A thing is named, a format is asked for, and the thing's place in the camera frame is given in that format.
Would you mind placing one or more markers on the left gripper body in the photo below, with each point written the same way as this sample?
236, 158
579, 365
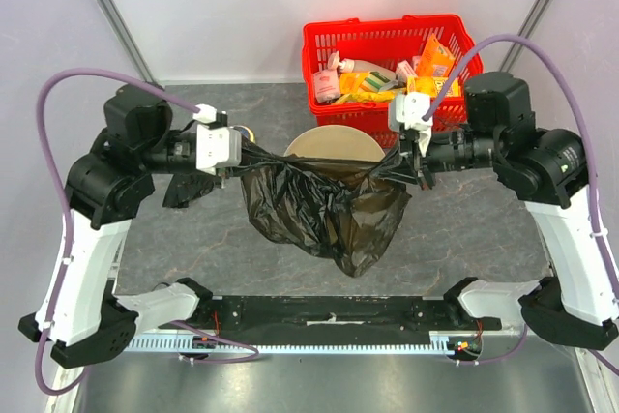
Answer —
230, 171

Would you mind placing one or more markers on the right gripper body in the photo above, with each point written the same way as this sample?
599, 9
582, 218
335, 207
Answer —
419, 162

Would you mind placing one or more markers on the black trash bag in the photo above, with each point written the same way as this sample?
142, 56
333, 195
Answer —
183, 189
344, 210

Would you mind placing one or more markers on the beige trash bin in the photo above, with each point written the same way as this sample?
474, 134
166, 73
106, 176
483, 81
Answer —
336, 142

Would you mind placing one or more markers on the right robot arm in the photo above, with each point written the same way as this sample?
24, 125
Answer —
547, 170

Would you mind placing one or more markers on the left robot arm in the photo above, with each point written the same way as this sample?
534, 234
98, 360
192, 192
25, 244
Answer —
105, 188

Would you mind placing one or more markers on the masking tape roll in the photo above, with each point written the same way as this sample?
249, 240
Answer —
245, 132

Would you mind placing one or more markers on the yellow snack box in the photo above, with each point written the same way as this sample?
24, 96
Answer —
432, 86

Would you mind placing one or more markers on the yellow snack bag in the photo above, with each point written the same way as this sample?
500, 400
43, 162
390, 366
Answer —
369, 97

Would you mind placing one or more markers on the green yellow packet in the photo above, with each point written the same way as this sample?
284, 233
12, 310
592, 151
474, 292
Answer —
374, 81

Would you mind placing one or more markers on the pink small packet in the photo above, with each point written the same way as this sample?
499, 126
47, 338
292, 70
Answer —
404, 71

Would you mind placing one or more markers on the pink pouch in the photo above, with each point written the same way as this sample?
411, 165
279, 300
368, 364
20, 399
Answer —
326, 85

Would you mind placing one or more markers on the orange carton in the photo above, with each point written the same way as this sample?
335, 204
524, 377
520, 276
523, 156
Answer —
436, 59

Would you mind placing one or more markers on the orange snack pack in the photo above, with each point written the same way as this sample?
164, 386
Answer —
353, 83

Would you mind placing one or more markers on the pink capped bottle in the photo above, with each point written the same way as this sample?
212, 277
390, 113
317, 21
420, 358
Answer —
335, 62

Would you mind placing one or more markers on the red plastic basket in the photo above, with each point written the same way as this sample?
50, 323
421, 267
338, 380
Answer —
382, 42

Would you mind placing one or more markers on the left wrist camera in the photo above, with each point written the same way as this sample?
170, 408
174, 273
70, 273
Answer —
218, 146

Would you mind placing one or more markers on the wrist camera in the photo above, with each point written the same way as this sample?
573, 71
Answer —
218, 146
406, 112

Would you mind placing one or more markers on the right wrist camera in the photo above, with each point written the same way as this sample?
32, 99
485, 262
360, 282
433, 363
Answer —
406, 112

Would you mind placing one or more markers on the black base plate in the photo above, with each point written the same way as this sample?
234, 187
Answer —
334, 320

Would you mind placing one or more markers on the slotted cable duct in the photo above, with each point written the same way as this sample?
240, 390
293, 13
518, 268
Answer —
171, 341

